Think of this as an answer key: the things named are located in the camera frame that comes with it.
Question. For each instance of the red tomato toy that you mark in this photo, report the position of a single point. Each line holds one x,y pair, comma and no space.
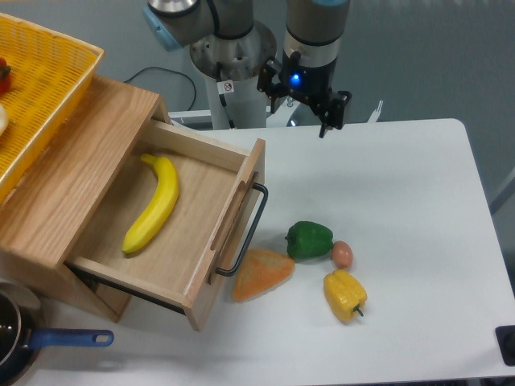
5,76

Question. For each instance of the black table corner device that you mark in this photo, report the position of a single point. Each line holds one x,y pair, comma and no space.
505,339

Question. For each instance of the wooden drawer cabinet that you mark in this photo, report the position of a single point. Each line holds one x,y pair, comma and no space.
45,215

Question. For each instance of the brown egg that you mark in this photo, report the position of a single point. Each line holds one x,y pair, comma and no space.
342,255

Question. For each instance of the orange bread slice toy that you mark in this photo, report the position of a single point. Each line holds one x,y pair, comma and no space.
261,270

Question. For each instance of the yellow banana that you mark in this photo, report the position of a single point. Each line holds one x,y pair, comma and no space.
161,205

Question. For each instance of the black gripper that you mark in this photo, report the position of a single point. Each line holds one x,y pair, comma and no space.
308,85

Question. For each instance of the blue handled saucepan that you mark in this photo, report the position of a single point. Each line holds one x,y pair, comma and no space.
24,333

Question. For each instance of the white vegetable toy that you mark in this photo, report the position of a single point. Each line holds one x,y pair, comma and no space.
4,119

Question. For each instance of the wooden top drawer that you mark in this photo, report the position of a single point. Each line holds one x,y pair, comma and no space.
222,196

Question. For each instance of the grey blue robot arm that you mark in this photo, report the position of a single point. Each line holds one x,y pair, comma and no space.
178,24

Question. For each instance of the green bell pepper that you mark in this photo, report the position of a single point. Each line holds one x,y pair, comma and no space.
306,239

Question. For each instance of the yellow bell pepper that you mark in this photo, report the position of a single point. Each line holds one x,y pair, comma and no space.
345,295

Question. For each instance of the yellow plastic basket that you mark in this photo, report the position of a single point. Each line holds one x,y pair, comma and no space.
50,73

